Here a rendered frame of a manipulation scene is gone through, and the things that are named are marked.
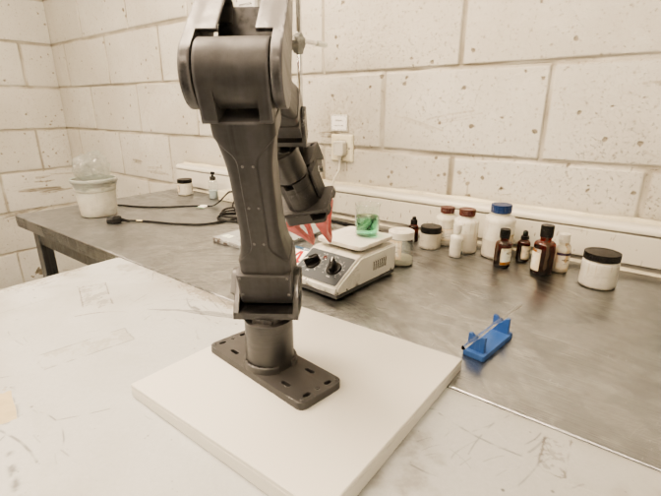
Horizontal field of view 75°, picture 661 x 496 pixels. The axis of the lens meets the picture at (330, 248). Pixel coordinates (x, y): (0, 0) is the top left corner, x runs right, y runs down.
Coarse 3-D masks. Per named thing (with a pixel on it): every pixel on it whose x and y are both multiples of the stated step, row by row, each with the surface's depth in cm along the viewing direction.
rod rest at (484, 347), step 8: (496, 320) 69; (504, 320) 68; (496, 328) 69; (504, 328) 68; (472, 336) 63; (488, 336) 67; (496, 336) 67; (504, 336) 67; (472, 344) 63; (480, 344) 62; (488, 344) 65; (496, 344) 65; (504, 344) 67; (464, 352) 64; (472, 352) 63; (480, 352) 63; (488, 352) 63; (480, 360) 62
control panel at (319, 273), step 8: (312, 248) 91; (320, 256) 89; (328, 256) 88; (336, 256) 87; (304, 264) 89; (320, 264) 87; (328, 264) 86; (344, 264) 84; (304, 272) 87; (312, 272) 86; (320, 272) 85; (344, 272) 83; (320, 280) 83; (328, 280) 83; (336, 280) 82
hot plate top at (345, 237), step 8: (336, 232) 94; (344, 232) 94; (352, 232) 94; (320, 240) 91; (336, 240) 89; (344, 240) 89; (352, 240) 89; (360, 240) 89; (368, 240) 89; (376, 240) 89; (384, 240) 90; (352, 248) 86; (360, 248) 85; (368, 248) 86
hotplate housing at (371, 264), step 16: (304, 256) 90; (352, 256) 86; (368, 256) 86; (384, 256) 91; (352, 272) 83; (368, 272) 87; (384, 272) 92; (320, 288) 83; (336, 288) 81; (352, 288) 85
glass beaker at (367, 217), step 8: (360, 200) 92; (368, 200) 92; (360, 208) 88; (368, 208) 88; (376, 208) 88; (360, 216) 89; (368, 216) 88; (376, 216) 89; (360, 224) 89; (368, 224) 89; (376, 224) 90; (360, 232) 90; (368, 232) 89; (376, 232) 90
